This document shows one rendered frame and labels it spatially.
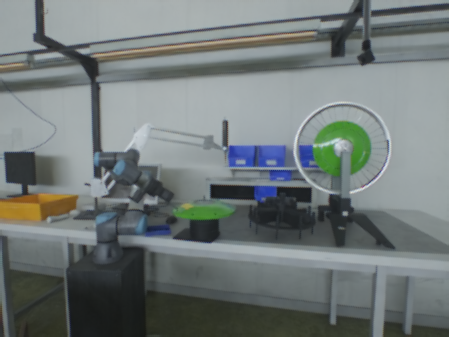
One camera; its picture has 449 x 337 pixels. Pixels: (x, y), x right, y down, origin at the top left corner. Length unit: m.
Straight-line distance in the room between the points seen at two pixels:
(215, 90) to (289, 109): 0.64
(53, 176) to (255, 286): 2.30
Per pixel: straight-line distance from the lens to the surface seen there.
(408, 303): 2.38
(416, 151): 2.25
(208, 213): 1.07
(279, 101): 2.05
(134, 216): 1.17
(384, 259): 1.22
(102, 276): 1.19
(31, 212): 1.89
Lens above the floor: 1.34
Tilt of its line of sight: 4 degrees down
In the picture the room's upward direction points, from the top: straight up
